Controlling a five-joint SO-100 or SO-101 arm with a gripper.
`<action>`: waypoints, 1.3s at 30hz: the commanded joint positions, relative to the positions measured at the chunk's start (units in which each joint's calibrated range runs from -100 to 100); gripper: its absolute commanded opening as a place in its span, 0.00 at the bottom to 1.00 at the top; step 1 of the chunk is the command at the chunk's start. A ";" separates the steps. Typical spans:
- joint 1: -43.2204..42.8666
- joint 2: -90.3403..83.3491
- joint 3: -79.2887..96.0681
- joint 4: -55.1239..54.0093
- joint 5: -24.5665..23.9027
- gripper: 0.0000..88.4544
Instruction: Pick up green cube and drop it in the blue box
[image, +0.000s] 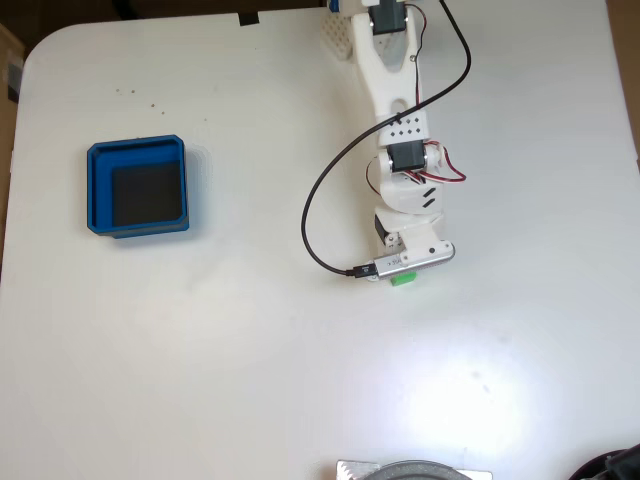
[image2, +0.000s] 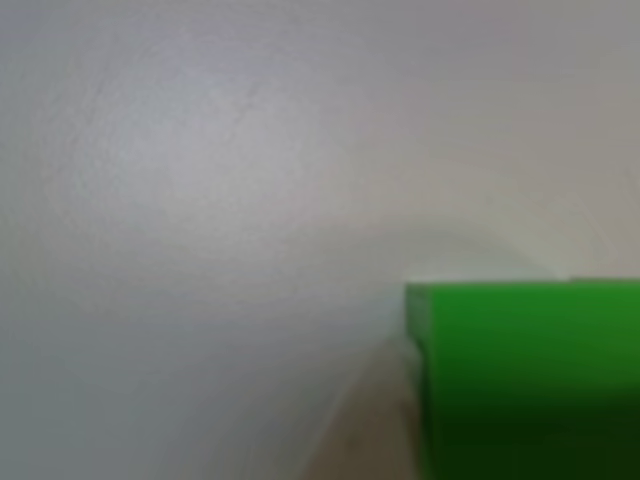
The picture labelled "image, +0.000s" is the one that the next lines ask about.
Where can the black object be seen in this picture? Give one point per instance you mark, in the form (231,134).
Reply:
(617,465)

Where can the green cube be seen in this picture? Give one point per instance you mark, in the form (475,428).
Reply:
(402,280)

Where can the grey round base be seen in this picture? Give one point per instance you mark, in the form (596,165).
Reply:
(420,471)

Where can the silver metal plate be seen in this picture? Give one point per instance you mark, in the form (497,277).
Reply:
(352,470)

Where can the black tape piece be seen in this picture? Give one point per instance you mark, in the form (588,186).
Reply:
(248,19)

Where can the silver camera box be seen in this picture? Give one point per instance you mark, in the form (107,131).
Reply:
(415,262)

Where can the blue box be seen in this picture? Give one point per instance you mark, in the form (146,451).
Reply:
(97,190)

